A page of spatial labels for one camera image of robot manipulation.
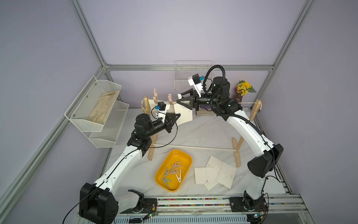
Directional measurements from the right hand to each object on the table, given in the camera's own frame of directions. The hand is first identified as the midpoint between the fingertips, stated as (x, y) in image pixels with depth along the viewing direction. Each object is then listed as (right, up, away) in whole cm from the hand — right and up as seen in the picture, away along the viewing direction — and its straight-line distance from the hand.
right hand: (179, 101), depth 65 cm
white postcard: (+16, -43, +19) cm, 49 cm away
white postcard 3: (+22, -36, +26) cm, 50 cm away
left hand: (0, -7, +5) cm, 9 cm away
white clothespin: (0, -44, +17) cm, 47 cm away
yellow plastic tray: (-9, -39, +21) cm, 45 cm away
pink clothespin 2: (-2, -37, +23) cm, 44 cm away
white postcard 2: (+18, -47, +16) cm, 53 cm away
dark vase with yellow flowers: (+46, +14, +36) cm, 60 cm away
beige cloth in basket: (-45, -5, +12) cm, 47 cm away
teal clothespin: (-9, -45, +17) cm, 49 cm away
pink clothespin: (-3, -41, +19) cm, 45 cm away
